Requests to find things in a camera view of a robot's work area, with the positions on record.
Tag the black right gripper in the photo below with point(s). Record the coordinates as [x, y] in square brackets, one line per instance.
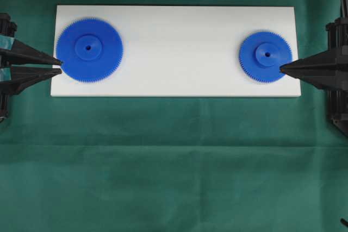
[317, 70]

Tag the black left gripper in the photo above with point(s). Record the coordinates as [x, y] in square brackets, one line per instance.
[17, 78]

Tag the small blue gear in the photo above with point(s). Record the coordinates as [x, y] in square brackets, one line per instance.
[262, 54]

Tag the large blue gear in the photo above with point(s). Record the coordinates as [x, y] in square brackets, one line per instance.
[90, 50]

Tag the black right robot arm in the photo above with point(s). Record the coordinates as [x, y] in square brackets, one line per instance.
[341, 68]

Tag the green table cloth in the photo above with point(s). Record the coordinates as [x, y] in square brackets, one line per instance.
[171, 164]

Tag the white rectangular board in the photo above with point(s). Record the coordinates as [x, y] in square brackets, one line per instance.
[181, 51]

